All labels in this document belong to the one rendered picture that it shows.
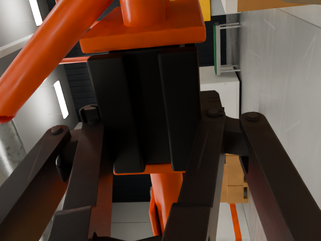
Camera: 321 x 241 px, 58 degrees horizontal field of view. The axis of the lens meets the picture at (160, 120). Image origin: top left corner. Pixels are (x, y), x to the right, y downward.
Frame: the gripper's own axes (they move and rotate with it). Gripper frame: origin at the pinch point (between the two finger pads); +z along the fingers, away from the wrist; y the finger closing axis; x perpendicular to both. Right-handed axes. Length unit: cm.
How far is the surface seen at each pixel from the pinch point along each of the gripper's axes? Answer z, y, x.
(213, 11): 716, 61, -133
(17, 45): 732, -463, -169
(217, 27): 709, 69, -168
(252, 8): 126, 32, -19
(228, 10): 126, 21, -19
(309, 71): 275, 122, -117
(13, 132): 438, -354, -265
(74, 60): 797, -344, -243
